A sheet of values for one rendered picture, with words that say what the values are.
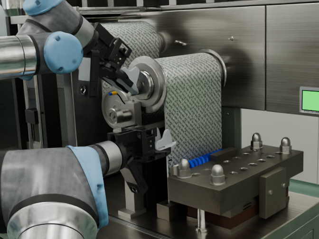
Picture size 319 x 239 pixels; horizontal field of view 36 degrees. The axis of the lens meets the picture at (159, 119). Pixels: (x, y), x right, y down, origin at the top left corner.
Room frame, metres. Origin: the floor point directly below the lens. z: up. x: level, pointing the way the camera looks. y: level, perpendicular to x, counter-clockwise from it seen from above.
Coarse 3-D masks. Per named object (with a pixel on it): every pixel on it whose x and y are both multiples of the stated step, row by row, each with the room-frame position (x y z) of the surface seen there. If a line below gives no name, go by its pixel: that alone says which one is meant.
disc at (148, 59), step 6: (138, 60) 1.27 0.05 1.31; (144, 60) 1.25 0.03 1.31; (150, 60) 1.24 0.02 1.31; (132, 66) 1.28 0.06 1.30; (156, 66) 1.22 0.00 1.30; (162, 72) 1.21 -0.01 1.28; (162, 78) 1.21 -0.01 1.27; (162, 84) 1.21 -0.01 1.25; (162, 90) 1.21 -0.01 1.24; (162, 96) 1.21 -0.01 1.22; (162, 102) 1.21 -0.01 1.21; (144, 108) 1.26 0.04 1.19; (150, 108) 1.24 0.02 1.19; (156, 108) 1.23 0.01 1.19
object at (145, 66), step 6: (138, 66) 1.26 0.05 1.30; (144, 66) 1.24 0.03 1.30; (150, 66) 1.23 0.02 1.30; (150, 72) 1.23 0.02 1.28; (156, 72) 1.22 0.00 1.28; (156, 78) 1.21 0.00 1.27; (156, 84) 1.21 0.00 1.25; (156, 90) 1.21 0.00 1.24; (132, 96) 1.27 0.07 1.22; (156, 96) 1.21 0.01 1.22; (144, 102) 1.24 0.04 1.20; (150, 102) 1.23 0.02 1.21; (156, 102) 1.23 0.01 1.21
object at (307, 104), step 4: (304, 92) 1.29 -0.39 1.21; (308, 92) 1.28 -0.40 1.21; (312, 92) 1.27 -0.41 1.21; (316, 92) 1.27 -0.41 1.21; (304, 96) 1.29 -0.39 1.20; (308, 96) 1.28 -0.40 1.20; (312, 96) 1.27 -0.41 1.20; (316, 96) 1.27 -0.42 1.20; (304, 100) 1.29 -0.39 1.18; (308, 100) 1.28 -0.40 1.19; (312, 100) 1.27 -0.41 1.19; (316, 100) 1.27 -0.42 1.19; (304, 104) 1.29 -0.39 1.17; (308, 104) 1.28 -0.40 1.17; (312, 104) 1.27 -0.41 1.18; (316, 104) 1.27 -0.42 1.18; (304, 108) 1.29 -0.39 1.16; (308, 108) 1.28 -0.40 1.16; (312, 108) 1.27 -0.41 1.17; (316, 108) 1.27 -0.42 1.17
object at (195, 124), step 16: (208, 96) 1.34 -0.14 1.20; (176, 112) 1.24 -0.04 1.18; (192, 112) 1.29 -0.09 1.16; (208, 112) 1.34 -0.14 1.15; (176, 128) 1.24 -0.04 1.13; (192, 128) 1.29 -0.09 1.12; (208, 128) 1.34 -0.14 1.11; (176, 144) 1.24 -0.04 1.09; (192, 144) 1.29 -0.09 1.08; (208, 144) 1.34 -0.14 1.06; (176, 160) 1.24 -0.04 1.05
